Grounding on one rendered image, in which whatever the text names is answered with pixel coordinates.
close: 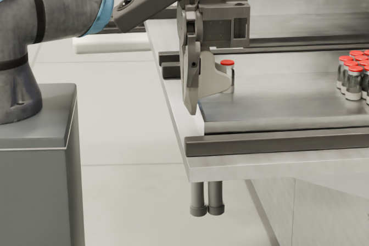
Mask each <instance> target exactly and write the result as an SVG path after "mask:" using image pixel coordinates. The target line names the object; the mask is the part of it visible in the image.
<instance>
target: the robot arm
mask: <svg viewBox="0 0 369 246"><path fill-rule="evenodd" d="M175 2H177V33H178V37H179V49H180V71H181V86H182V99H183V103H184V105H185V107H186V108H187V110H188V111H189V113H190V115H196V111H197V103H198V100H199V99H201V98H204V97H207V96H211V95H213V94H217V93H221V92H224V91H227V90H228V89H229V88H230V87H231V84H232V79H231V77H230V76H229V75H228V74H227V70H226V68H225V66H223V65H221V64H219V63H216V62H215V57H214V55H213V54H212V53H211V51H210V47H216V49H221V48H247V47H249V35H250V5H249V4H248V0H122V1H121V2H120V3H119V4H118V5H117V6H115V7H114V0H0V125H4V124H10V123H14V122H18V121H22V120H25V119H28V118H30V117H32V116H34V115H36V114H37V113H38V112H39V111H40V110H41V109H42V94H41V90H40V88H39V86H38V83H37V81H36V79H35V76H34V74H33V72H32V70H31V67H30V64H29V56H28V45H31V44H37V43H43V42H50V41H56V40H63V39H67V38H74V37H76V38H81V37H84V36H86V35H90V34H93V33H98V32H100V31H102V30H103V29H104V28H105V27H106V25H107V23H108V22H109V21H110V18H111V15H112V14H113V21H114V23H115V25H116V26H117V27H118V29H119V30H120V32H122V33H127V32H129V31H131V30H132V29H134V28H136V27H138V26H140V25H141V24H142V23H143V22H145V21H146V20H148V19H150V18H151V17H153V16H154V15H156V14H158V13H159V12H161V11H162V10H164V9H166V8H167V7H169V6H170V5H172V4H174V3H175ZM246 25H247V33H246Z"/></svg>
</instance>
